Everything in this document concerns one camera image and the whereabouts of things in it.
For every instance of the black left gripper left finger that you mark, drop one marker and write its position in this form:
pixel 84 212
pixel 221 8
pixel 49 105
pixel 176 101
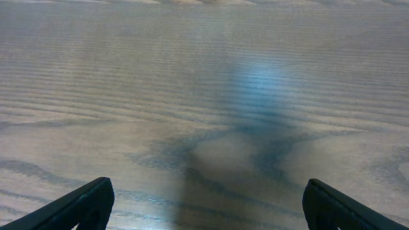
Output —
pixel 86 208

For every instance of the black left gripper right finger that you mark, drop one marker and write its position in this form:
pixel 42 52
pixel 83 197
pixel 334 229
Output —
pixel 326 208

